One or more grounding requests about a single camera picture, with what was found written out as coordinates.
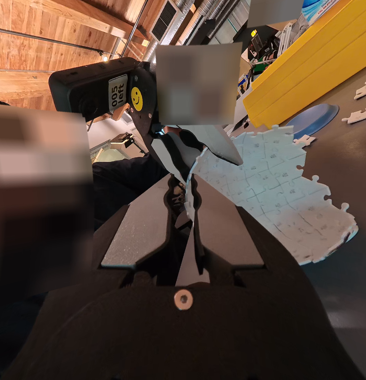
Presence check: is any person's left forearm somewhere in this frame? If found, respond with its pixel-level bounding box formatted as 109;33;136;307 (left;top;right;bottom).
92;154;173;230

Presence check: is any yellow plastic bin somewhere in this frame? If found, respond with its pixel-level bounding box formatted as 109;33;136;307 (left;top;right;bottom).
242;0;366;129

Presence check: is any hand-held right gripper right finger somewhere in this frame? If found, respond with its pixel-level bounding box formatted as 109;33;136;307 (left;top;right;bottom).
189;173;265;275

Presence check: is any ceiling air vent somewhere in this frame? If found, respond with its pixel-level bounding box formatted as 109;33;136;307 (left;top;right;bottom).
149;0;180;43

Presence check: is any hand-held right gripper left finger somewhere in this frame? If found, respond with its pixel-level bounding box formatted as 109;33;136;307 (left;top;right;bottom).
101;174;175;270

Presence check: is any white lattice rack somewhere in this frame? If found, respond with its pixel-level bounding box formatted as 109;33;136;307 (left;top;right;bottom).
277;21;294;51

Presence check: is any blue round ball stand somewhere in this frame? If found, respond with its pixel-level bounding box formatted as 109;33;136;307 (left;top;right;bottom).
285;103;340;137

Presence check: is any blue and white puzzle ball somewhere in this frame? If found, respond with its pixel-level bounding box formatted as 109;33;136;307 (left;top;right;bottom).
184;125;359;265

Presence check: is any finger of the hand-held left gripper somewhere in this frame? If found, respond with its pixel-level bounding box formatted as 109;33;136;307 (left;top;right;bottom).
181;124;244;167
150;131;205;182

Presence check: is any white wipes canister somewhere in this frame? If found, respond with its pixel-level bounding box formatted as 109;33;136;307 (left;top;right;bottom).
301;0;340;26

